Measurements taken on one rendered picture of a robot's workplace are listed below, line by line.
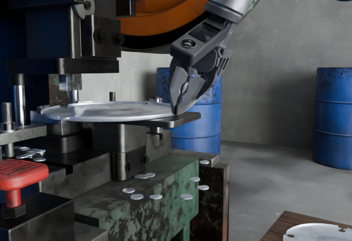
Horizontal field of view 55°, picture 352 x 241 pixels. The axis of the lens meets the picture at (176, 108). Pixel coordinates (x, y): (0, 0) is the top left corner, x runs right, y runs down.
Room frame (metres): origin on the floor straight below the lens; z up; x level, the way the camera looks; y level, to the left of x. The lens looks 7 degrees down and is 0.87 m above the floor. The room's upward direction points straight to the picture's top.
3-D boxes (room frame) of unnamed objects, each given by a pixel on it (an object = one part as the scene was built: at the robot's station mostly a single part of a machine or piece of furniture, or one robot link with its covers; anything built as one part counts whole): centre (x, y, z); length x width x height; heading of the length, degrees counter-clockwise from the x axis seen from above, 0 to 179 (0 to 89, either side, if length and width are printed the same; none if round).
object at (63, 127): (0.77, 0.24, 0.76); 0.15 x 0.09 x 0.05; 153
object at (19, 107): (0.72, 0.34, 0.81); 0.02 x 0.02 x 0.14
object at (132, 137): (0.69, 0.09, 0.72); 0.25 x 0.14 x 0.14; 63
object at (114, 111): (0.71, 0.13, 0.78); 0.29 x 0.29 x 0.01
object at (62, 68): (0.77, 0.25, 0.86); 0.20 x 0.16 x 0.05; 153
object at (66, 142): (0.77, 0.25, 0.72); 0.20 x 0.16 x 0.03; 153
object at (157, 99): (0.87, 0.05, 0.75); 0.03 x 0.03 x 0.10; 63
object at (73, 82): (0.76, 0.23, 0.84); 0.05 x 0.03 x 0.04; 153
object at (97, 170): (0.77, 0.24, 0.68); 0.45 x 0.30 x 0.06; 153
